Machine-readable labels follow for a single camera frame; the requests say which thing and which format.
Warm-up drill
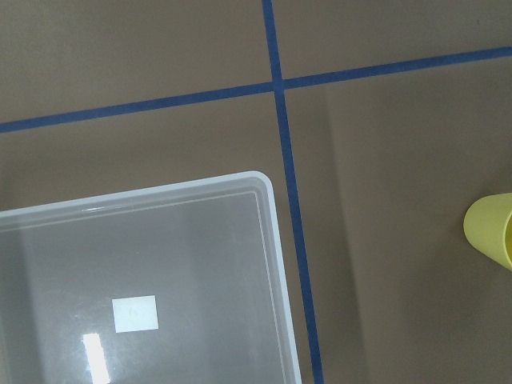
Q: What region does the clear plastic storage box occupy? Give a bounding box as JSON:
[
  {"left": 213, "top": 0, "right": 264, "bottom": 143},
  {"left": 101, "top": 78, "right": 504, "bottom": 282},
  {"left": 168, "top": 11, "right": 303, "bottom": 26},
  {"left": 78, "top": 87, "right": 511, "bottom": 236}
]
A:
[{"left": 1, "top": 171, "right": 302, "bottom": 383}]

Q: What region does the white label in box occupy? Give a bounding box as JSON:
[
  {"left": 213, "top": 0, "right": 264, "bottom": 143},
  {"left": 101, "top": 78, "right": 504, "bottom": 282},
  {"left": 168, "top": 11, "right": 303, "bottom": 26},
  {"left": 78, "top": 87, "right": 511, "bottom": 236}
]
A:
[{"left": 111, "top": 295, "right": 159, "bottom": 333}]

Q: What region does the yellow plastic cup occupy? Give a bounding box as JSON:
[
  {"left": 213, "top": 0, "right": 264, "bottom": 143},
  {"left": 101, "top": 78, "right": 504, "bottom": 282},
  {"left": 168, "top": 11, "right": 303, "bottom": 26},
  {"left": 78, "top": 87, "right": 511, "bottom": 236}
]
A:
[{"left": 463, "top": 193, "right": 511, "bottom": 270}]

